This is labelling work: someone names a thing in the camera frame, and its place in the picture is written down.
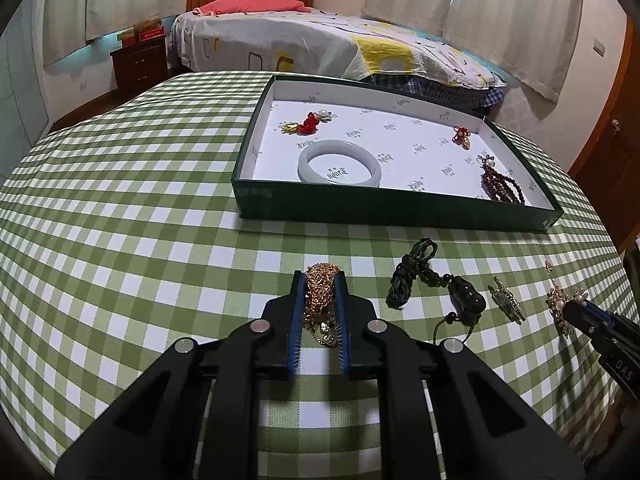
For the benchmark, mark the red knot charm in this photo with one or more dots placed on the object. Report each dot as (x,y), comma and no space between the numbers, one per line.
(460,135)

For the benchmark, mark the wooden door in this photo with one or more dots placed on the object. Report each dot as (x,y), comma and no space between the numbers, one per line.
(615,170)

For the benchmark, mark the wall light switch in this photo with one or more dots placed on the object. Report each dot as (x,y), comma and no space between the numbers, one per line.
(599,47)

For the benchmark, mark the gold pearl cluster brooch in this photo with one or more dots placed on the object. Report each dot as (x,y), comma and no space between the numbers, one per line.
(557,300)

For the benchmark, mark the brown packet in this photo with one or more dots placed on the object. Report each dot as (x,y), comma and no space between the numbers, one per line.
(148,25)

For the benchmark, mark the dark green cardboard box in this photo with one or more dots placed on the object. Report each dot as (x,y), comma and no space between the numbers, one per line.
(350,205)

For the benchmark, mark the red box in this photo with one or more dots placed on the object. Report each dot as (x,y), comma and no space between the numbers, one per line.
(151,35)

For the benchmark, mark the green and yellow box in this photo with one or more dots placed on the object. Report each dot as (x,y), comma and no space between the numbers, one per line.
(126,36)

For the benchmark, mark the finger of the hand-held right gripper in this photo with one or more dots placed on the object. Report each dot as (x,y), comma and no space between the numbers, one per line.
(615,360)
(612,321)

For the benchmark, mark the red and gold charm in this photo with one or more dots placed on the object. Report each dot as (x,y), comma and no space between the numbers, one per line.
(309,124)

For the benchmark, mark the dark wooden nightstand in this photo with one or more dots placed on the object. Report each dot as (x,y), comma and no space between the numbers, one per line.
(140,65)

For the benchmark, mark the silver brooch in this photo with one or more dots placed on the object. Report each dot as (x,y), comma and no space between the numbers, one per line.
(505,297)

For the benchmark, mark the green checked tablecloth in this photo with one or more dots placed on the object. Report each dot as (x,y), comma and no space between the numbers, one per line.
(150,210)

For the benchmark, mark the pearl flower brooch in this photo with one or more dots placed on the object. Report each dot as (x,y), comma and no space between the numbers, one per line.
(324,115)
(486,161)

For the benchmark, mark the pink pillow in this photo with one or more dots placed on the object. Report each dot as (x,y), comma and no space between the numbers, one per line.
(250,6)

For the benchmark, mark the bed with patterned sheet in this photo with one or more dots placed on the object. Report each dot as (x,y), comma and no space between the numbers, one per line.
(310,45)

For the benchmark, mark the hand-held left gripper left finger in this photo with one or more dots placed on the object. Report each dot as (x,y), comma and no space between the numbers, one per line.
(298,320)

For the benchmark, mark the pale jade bangle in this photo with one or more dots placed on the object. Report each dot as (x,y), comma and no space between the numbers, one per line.
(305,165)

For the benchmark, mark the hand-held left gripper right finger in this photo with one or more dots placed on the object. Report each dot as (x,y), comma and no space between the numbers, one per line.
(342,320)

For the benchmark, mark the glass door wardrobe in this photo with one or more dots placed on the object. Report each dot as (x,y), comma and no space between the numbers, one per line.
(20,90)

